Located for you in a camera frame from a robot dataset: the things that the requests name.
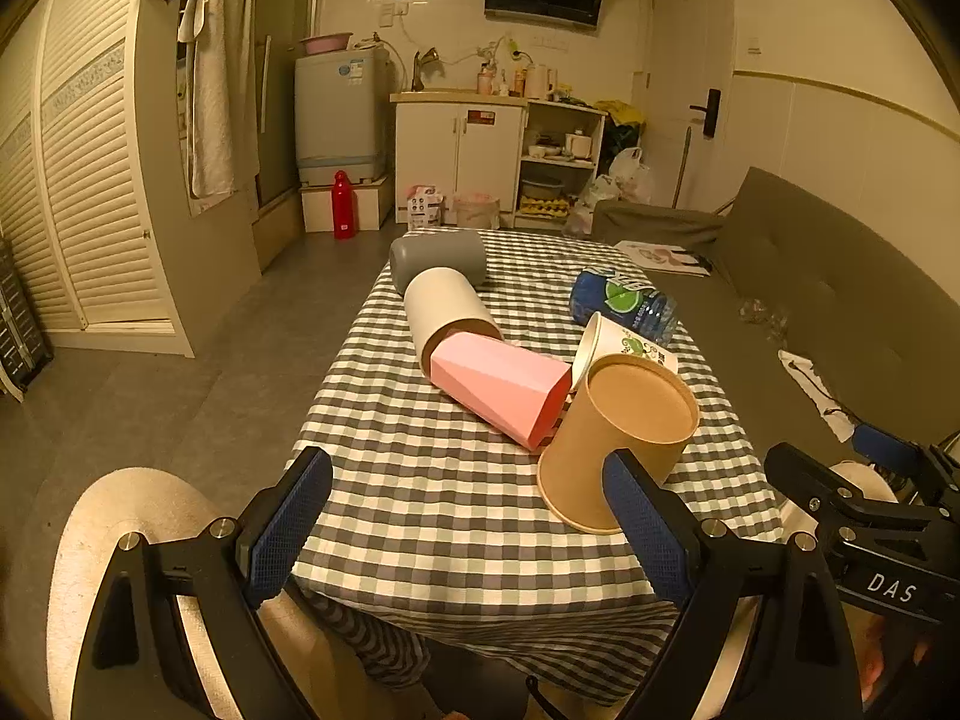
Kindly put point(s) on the dark grey cup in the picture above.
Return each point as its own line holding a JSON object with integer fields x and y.
{"x": 442, "y": 255}

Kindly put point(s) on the mop stick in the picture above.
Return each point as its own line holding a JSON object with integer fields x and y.
{"x": 681, "y": 165}

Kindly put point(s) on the light grey cup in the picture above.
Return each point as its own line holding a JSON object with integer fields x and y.
{"x": 450, "y": 307}

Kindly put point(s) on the printed paper sheet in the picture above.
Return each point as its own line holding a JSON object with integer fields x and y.
{"x": 660, "y": 255}

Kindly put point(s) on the white washing machine platform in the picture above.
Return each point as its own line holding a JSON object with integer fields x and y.
{"x": 367, "y": 202}

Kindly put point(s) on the white hanging towel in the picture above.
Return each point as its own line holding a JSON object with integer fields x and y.
{"x": 217, "y": 90}

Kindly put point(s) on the white thermos jug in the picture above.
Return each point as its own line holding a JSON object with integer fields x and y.
{"x": 537, "y": 81}

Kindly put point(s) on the grey sofa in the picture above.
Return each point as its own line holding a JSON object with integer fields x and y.
{"x": 787, "y": 262}

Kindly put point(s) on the grey washing machine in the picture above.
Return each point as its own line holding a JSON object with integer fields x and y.
{"x": 337, "y": 112}

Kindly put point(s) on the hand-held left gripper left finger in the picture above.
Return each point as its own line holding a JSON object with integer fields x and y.
{"x": 289, "y": 517}

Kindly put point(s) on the white sink cabinet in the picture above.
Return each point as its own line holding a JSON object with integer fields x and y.
{"x": 450, "y": 157}

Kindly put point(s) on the brown paper cup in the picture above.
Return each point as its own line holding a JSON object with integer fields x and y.
{"x": 592, "y": 420}

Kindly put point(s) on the white paper cup green print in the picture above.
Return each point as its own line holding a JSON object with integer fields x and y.
{"x": 630, "y": 345}

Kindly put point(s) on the person's striped trouser leg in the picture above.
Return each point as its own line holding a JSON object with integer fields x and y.
{"x": 382, "y": 649}

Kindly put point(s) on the yellow plastic bag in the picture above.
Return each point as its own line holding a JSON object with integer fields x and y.
{"x": 622, "y": 111}

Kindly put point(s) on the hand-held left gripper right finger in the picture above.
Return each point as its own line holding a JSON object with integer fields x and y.
{"x": 649, "y": 532}

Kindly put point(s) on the red metal bottle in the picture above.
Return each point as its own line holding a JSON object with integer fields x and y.
{"x": 343, "y": 206}

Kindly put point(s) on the white door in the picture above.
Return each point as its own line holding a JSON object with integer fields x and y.
{"x": 686, "y": 37}

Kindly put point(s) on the white printed carton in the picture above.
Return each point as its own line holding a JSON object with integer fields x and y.
{"x": 425, "y": 204}

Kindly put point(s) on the pink plastic basin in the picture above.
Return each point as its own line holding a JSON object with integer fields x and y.
{"x": 326, "y": 43}

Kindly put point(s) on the bronze faucet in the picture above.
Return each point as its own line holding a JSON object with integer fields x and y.
{"x": 421, "y": 67}

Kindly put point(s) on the beige round rug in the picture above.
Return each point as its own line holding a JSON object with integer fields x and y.
{"x": 97, "y": 510}

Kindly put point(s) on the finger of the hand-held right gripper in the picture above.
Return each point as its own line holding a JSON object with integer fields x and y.
{"x": 889, "y": 448}
{"x": 814, "y": 476}

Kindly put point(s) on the green basin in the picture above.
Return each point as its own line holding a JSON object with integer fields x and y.
{"x": 543, "y": 187}

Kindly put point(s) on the blue plastic water bottle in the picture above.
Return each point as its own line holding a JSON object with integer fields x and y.
{"x": 600, "y": 296}

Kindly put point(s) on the white open shelf unit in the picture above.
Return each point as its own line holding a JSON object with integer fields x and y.
{"x": 596, "y": 142}

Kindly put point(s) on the black plastic crate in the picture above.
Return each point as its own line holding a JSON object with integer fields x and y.
{"x": 19, "y": 322}

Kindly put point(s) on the egg tray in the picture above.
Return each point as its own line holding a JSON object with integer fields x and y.
{"x": 544, "y": 204}

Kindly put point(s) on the white louvered wardrobe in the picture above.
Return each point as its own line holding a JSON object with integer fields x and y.
{"x": 97, "y": 165}

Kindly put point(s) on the grey checkered tablecloth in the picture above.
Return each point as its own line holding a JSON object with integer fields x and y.
{"x": 450, "y": 502}

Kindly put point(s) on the pink waste bin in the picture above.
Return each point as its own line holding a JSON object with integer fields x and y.
{"x": 475, "y": 210}

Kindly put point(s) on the white electric kettle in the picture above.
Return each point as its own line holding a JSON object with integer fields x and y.
{"x": 576, "y": 144}

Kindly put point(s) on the pink faceted cup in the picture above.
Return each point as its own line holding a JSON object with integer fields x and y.
{"x": 487, "y": 382}

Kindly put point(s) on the crumpled clear plastic wrap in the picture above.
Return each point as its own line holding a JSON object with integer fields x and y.
{"x": 761, "y": 315}

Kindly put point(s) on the white plastic bag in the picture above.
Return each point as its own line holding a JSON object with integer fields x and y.
{"x": 631, "y": 172}
{"x": 589, "y": 202}

